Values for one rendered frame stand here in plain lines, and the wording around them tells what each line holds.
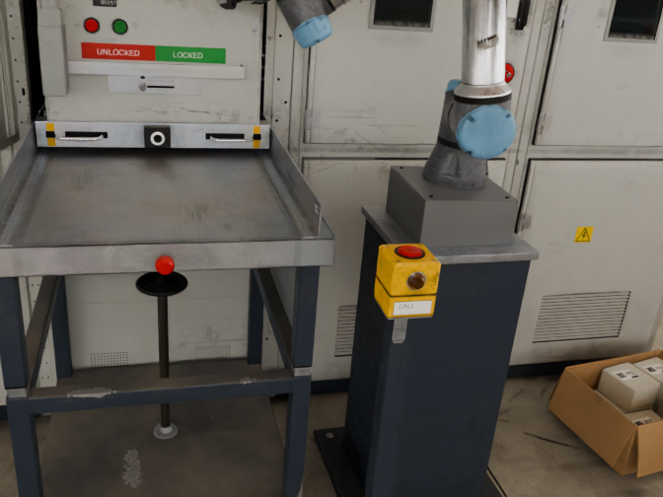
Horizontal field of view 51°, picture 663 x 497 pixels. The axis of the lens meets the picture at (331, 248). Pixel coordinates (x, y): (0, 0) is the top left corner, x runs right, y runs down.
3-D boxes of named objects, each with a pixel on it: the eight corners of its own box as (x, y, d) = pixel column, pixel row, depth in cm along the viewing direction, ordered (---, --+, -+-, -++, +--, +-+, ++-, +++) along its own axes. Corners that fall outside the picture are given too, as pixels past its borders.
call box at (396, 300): (433, 319, 113) (442, 261, 109) (387, 320, 111) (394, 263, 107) (416, 295, 120) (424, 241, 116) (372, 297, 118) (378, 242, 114)
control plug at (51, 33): (67, 97, 148) (60, 11, 141) (42, 97, 147) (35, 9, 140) (70, 90, 155) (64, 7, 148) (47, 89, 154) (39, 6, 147)
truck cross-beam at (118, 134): (268, 148, 173) (269, 125, 171) (36, 147, 160) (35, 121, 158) (265, 143, 178) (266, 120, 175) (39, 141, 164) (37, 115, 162)
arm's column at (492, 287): (435, 434, 212) (474, 211, 183) (479, 506, 186) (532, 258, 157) (341, 446, 204) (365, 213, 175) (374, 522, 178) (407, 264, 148)
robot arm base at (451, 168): (462, 166, 173) (470, 127, 169) (500, 187, 161) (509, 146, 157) (410, 168, 166) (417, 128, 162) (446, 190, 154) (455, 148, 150)
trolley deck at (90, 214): (333, 265, 131) (336, 236, 128) (-28, 278, 115) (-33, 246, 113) (273, 160, 191) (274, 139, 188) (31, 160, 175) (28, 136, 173)
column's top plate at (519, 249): (475, 209, 184) (477, 202, 183) (538, 259, 156) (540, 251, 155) (360, 212, 175) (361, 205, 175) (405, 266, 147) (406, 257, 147)
